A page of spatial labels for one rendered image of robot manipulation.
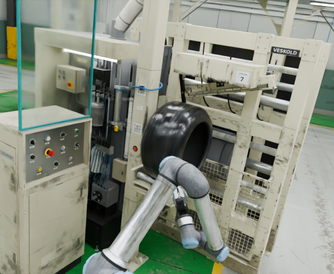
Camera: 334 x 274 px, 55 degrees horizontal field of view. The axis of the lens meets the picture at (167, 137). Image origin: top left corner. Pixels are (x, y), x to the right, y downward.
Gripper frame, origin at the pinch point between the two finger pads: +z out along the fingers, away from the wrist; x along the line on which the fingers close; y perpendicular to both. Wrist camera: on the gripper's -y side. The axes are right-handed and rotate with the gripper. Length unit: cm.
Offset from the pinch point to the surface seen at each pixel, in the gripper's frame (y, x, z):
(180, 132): -17.8, 9.9, 27.0
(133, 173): 20.7, -28.3, 26.2
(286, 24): 281, 299, 410
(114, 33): -11, -21, 139
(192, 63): -17, 31, 82
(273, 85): -14, 79, 49
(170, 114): -18.1, 6.5, 42.3
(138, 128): 6, -17, 54
